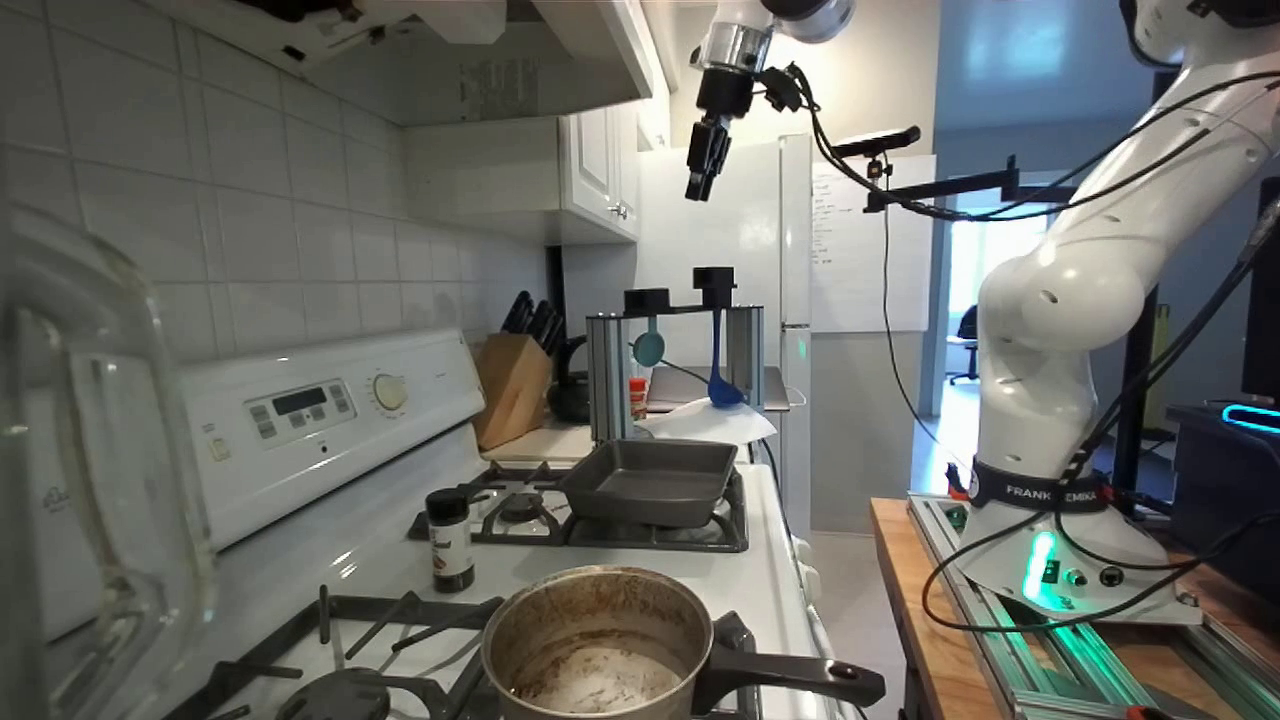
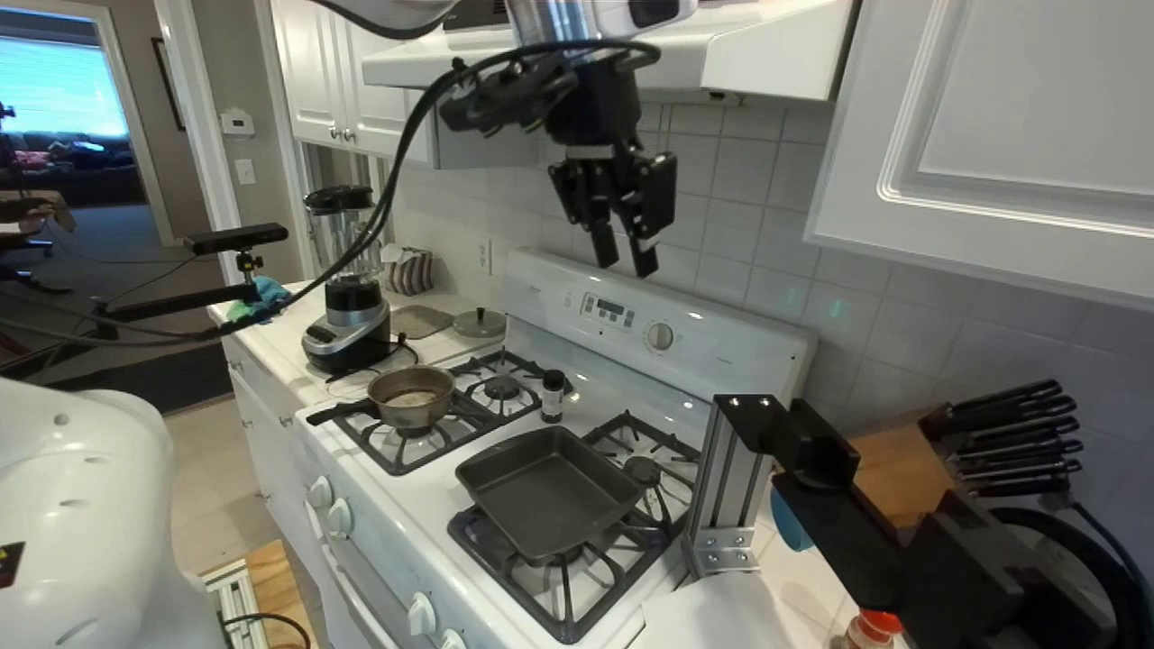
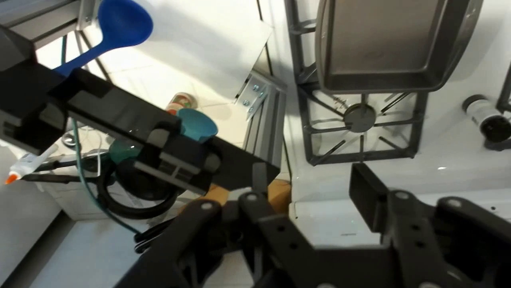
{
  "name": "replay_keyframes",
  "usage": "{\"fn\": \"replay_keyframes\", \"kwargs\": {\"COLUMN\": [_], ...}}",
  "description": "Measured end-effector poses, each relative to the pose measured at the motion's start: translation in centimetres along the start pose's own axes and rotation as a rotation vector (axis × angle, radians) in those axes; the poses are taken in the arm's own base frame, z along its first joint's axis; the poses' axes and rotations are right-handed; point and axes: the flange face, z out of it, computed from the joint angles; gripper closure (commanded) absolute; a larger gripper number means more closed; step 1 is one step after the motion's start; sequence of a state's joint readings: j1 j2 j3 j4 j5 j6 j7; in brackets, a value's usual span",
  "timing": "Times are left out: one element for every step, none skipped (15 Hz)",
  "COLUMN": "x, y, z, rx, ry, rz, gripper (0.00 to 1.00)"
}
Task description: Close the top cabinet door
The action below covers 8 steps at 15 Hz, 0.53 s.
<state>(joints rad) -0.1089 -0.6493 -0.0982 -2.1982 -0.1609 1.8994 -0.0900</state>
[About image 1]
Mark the clear glass baking dish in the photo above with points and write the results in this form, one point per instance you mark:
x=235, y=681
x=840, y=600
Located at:
x=130, y=478

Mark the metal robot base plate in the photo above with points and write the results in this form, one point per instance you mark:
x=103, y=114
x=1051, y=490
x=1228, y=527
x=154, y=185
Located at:
x=1045, y=587

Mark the steel saucepan with black handle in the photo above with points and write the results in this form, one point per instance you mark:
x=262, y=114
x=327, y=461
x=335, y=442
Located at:
x=635, y=646

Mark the teal round hanging utensil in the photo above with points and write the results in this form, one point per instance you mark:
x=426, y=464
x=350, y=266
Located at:
x=648, y=347

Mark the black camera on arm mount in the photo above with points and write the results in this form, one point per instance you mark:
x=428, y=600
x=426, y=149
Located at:
x=924, y=197

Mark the dark spice jar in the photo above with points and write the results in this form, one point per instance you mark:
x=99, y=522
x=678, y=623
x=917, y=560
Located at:
x=449, y=541

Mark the white top cabinet door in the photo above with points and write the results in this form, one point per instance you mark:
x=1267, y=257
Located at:
x=599, y=178

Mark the blue hanging spatula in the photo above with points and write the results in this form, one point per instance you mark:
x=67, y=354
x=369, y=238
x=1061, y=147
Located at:
x=722, y=389

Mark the range hood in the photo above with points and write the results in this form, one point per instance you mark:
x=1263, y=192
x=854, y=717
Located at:
x=446, y=61

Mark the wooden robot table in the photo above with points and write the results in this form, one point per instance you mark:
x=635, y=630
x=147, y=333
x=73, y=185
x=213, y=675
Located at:
x=1223, y=669

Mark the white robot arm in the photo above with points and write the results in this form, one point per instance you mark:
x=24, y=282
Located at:
x=1088, y=276

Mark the white gas stove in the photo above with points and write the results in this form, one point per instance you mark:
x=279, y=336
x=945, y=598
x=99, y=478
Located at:
x=315, y=474

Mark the wooden knife block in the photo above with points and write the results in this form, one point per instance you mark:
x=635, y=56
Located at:
x=512, y=376

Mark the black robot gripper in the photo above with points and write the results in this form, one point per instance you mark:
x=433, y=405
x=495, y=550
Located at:
x=729, y=61

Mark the black monitor equipment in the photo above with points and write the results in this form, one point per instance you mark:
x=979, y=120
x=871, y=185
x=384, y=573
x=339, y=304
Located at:
x=1228, y=449

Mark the steel utensil rack stand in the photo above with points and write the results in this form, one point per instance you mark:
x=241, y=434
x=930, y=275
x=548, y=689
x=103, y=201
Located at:
x=610, y=348

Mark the dark square baking pan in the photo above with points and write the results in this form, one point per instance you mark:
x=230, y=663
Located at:
x=648, y=481

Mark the white refrigerator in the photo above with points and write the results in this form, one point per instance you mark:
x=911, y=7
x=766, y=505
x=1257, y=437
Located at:
x=840, y=289

